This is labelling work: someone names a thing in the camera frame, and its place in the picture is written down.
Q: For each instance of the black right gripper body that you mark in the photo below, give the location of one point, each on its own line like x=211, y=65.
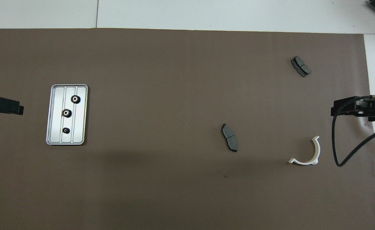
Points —
x=353, y=108

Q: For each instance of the white curved plastic bracket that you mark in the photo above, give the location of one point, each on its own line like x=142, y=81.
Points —
x=304, y=162

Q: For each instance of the short dark grey brake pad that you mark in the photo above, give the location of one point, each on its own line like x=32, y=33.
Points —
x=300, y=66

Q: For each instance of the brown paper table mat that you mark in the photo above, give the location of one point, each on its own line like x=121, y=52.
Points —
x=174, y=95

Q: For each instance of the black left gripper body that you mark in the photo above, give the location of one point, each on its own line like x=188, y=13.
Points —
x=5, y=106

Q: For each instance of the long dark grey brake pad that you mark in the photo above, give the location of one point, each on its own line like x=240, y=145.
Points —
x=229, y=135

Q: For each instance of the silver ribbed metal tray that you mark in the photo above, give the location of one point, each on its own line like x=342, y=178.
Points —
x=78, y=127

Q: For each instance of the small black bearing gear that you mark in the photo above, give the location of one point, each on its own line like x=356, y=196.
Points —
x=66, y=130

